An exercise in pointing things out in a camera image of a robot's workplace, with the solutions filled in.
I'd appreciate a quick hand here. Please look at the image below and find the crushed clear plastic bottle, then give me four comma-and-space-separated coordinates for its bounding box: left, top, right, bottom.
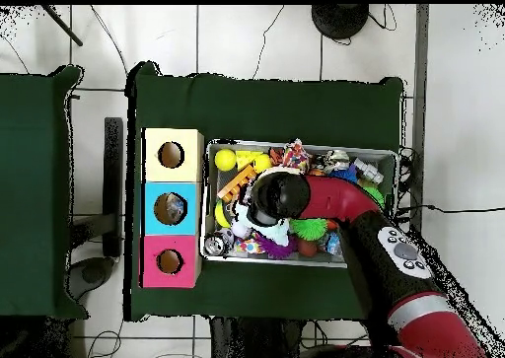
165, 193, 187, 221

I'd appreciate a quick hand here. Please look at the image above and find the wooden three-hole box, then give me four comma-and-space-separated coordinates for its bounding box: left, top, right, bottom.
140, 127, 206, 289

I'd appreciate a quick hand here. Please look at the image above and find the orange block toy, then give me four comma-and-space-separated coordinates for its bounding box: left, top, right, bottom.
216, 164, 258, 201

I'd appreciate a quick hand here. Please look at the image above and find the yellow toy banana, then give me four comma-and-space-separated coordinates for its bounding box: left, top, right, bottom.
214, 199, 233, 229

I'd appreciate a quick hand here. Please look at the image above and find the polka dot cloth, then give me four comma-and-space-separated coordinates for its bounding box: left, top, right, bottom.
281, 138, 313, 174

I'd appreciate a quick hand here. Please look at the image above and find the purple spiky ball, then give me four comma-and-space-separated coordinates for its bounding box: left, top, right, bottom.
254, 233, 297, 260

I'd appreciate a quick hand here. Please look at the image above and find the green spiky ball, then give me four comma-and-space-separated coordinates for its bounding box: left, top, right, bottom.
289, 216, 328, 242
360, 183, 386, 209

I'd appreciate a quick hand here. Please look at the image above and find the dark green table cloth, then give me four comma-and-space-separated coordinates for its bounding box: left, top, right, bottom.
123, 60, 405, 322
0, 64, 89, 321

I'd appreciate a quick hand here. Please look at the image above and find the crushed cream can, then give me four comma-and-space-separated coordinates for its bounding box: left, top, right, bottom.
323, 149, 351, 172

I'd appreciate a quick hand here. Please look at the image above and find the black upright stand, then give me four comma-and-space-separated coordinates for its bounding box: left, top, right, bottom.
70, 116, 124, 258

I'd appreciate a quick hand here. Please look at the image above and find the grey oval floor object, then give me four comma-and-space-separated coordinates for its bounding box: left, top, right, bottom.
64, 255, 116, 301

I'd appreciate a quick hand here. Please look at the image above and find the black round stand base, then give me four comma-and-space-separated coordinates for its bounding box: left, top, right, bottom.
310, 4, 371, 40

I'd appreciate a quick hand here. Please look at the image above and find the black tripod leg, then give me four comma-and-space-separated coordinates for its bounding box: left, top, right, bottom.
40, 4, 85, 47

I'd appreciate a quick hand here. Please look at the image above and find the silver wire mesh bin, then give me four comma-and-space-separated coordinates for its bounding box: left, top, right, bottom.
199, 138, 399, 271

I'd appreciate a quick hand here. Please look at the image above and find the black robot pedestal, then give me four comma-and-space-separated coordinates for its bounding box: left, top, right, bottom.
208, 316, 307, 358

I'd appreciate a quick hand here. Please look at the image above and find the thin black cable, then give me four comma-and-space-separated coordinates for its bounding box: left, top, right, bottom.
89, 4, 129, 77
252, 4, 286, 81

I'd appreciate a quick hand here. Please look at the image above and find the grey floor cable cover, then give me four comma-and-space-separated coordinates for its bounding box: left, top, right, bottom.
407, 4, 430, 233

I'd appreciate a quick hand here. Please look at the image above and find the black power cable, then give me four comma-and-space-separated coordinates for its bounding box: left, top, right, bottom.
396, 202, 505, 217

